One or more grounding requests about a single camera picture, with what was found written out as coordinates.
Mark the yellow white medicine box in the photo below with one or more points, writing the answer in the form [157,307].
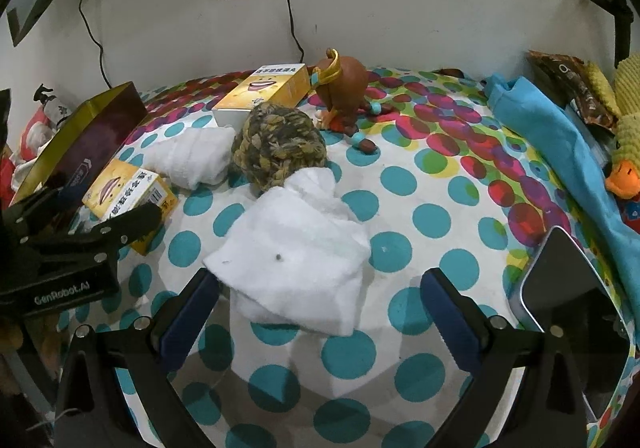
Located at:
[282,84]

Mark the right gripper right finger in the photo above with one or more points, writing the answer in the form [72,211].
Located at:
[548,410]

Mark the gold tin box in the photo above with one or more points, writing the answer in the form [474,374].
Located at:
[78,153]

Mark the braided rope ball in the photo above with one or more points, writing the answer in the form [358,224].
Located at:
[275,142]

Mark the white small sock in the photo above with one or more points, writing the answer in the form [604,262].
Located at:
[199,155]

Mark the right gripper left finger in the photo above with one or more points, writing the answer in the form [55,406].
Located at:
[91,408]

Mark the black smartphone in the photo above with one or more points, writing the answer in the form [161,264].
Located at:
[561,289]

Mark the blue cloth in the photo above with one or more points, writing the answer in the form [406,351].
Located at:
[524,109]

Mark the yellow knitted duck toy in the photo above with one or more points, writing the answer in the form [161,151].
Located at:
[622,99]

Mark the red paper bag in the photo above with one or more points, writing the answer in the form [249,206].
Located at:
[6,174]

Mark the polka dot tablecloth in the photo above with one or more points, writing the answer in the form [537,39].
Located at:
[448,187]

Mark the yellow barcode medicine box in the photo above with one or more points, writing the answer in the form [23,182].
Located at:
[121,187]

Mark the brown bird figurine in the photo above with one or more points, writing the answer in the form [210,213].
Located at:
[341,83]

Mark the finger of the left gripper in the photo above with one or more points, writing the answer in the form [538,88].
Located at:
[123,229]

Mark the brown patterned snack packet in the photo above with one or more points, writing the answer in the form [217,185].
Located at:
[563,78]

